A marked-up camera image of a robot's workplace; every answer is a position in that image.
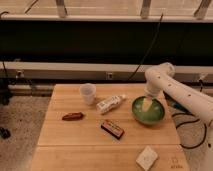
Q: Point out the yellowish pusher tool tip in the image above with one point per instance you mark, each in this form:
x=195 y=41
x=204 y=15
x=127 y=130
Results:
x=147 y=102

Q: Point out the green ceramic bowl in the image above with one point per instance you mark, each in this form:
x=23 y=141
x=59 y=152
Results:
x=153 y=116

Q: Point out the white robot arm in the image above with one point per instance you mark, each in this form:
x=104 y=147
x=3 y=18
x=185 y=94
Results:
x=160 y=78

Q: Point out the blue object behind table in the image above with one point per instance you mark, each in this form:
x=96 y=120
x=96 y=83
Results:
x=179 y=107

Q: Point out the white tube with label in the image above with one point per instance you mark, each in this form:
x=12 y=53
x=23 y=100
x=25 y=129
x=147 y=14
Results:
x=110 y=103

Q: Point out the black orange rectangular box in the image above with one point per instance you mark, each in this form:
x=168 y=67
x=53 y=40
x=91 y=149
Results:
x=112 y=129

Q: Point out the translucent plastic cup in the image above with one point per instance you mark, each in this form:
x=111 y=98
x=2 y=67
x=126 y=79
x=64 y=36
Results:
x=88 y=93

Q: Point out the brown chocolate bar wrapper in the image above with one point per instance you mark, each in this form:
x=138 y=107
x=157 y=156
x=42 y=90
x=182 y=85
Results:
x=73 y=116

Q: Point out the black object on floor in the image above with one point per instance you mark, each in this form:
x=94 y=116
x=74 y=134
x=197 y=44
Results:
x=4 y=133

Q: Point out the grey wall rail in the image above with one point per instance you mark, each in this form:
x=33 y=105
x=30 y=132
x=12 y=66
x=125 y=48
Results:
x=91 y=71

